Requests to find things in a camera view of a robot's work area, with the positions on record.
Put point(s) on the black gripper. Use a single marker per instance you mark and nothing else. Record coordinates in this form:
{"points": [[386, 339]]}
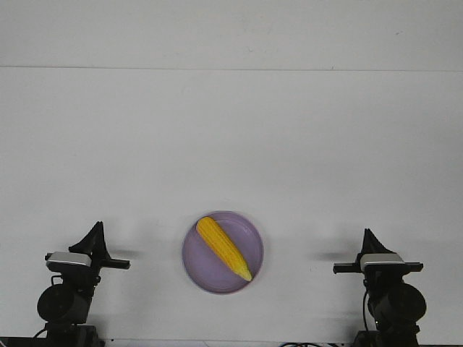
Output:
{"points": [[88, 277], [378, 278]]}

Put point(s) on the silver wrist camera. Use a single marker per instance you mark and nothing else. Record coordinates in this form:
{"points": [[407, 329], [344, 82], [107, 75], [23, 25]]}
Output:
{"points": [[66, 259], [377, 259]]}

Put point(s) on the yellow corn cob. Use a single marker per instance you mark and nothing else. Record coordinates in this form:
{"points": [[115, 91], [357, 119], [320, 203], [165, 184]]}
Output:
{"points": [[223, 247]]}

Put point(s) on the purple round plate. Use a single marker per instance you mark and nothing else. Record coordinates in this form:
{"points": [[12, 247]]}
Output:
{"points": [[206, 270]]}

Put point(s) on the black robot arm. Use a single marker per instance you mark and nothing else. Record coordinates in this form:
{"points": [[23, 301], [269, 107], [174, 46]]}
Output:
{"points": [[391, 307], [65, 304]]}

